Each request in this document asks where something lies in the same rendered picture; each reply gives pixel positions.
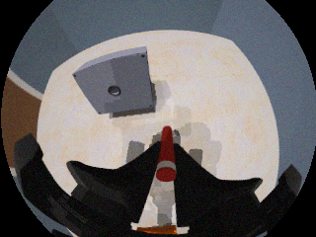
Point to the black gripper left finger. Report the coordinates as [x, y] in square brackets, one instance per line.
[130, 184]

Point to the dark red peg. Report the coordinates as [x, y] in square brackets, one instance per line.
[166, 169]

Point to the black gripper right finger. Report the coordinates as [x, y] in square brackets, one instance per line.
[197, 191]

